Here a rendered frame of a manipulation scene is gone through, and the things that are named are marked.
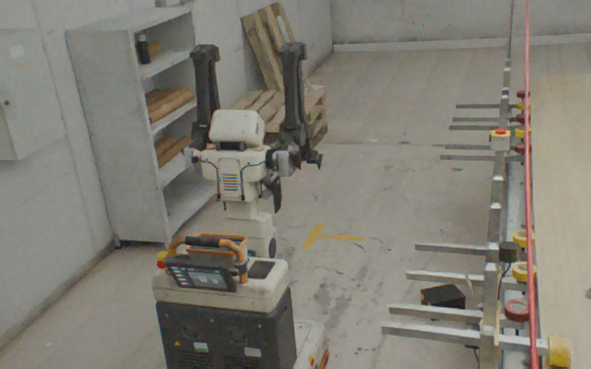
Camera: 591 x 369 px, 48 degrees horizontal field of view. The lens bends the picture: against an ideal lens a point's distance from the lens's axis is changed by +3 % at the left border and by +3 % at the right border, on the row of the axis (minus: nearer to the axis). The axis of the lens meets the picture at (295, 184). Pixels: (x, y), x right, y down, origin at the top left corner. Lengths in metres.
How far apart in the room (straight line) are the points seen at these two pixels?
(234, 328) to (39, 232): 1.86
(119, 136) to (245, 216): 1.77
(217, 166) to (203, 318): 0.64
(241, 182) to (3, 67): 1.47
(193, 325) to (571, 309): 1.45
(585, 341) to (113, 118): 3.19
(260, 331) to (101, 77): 2.28
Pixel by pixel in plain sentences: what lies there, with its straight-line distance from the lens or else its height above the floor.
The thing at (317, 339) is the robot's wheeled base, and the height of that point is 0.26.
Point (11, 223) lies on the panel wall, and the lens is 4.09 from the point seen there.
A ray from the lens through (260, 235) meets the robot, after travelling 2.92.
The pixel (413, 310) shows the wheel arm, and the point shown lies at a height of 0.85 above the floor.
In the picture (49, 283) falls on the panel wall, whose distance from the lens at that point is 4.39.
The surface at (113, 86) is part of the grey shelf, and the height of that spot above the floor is 1.20.
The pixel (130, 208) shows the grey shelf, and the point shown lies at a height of 0.34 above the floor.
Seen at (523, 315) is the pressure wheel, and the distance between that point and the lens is 2.27.
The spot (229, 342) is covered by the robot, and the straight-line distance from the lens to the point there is 2.79.
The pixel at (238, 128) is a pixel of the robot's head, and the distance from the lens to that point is 2.78.
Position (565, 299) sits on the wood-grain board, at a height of 0.90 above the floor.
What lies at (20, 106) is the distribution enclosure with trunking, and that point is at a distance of 3.76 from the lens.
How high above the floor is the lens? 2.18
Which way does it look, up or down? 23 degrees down
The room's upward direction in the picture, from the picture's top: 5 degrees counter-clockwise
